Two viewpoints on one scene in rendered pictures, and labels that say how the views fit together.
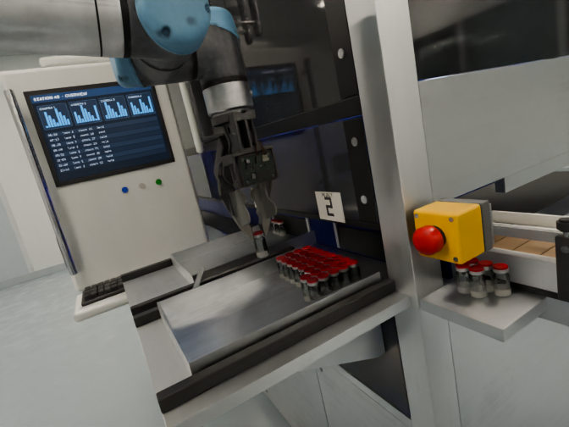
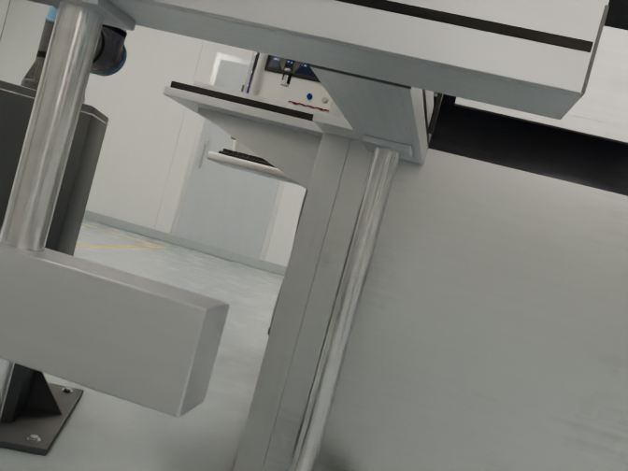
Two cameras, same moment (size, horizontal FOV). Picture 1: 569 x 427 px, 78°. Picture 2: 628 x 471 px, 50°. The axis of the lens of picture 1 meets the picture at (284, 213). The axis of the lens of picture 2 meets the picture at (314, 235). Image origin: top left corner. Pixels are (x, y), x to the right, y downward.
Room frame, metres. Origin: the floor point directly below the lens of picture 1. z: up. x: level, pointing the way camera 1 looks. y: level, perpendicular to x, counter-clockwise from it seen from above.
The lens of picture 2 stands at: (-0.66, -1.12, 0.67)
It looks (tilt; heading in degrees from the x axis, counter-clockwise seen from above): 1 degrees down; 37
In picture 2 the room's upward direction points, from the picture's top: 15 degrees clockwise
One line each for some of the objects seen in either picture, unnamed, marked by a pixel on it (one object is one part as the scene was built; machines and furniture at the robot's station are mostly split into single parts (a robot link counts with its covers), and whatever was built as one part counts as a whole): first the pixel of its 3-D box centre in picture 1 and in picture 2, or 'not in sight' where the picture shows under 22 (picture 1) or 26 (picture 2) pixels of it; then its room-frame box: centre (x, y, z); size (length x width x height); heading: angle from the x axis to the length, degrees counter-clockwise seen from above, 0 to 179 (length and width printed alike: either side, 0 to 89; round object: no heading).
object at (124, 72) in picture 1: (154, 54); not in sight; (0.54, 0.13, 1.32); 0.11 x 0.11 x 0.08; 26
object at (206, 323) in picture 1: (263, 296); (272, 114); (0.61, 0.07, 0.90); 0.34 x 0.26 x 0.04; 117
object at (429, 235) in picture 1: (430, 239); not in sight; (0.46, -0.19, 0.99); 0.04 x 0.04 x 0.04; 27
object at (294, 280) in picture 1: (301, 275); not in sight; (0.65, -0.01, 0.90); 0.18 x 0.02 x 0.05; 27
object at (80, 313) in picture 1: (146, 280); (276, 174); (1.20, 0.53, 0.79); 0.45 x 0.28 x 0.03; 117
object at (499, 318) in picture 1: (486, 300); (350, 129); (0.48, -0.27, 0.87); 0.14 x 0.13 x 0.02; 117
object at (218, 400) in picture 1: (243, 282); (292, 138); (0.77, 0.13, 0.87); 0.70 x 0.48 x 0.02; 27
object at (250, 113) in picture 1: (242, 151); not in sight; (0.59, 0.05, 1.16); 0.09 x 0.08 x 0.12; 25
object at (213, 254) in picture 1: (240, 248); not in sight; (0.95, 0.14, 0.90); 0.34 x 0.26 x 0.04; 117
